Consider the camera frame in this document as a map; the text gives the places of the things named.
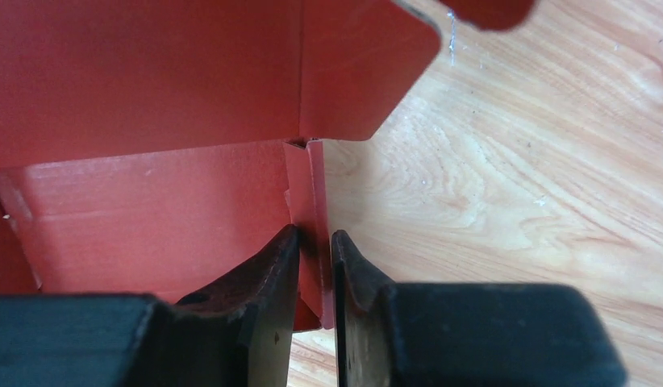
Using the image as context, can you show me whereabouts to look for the red paper box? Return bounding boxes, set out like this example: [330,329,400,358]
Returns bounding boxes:
[0,0,536,332]

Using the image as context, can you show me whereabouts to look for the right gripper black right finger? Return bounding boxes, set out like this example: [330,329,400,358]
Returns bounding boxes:
[331,231,628,386]

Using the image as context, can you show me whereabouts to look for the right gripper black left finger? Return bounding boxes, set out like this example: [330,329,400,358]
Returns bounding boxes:
[0,225,300,386]

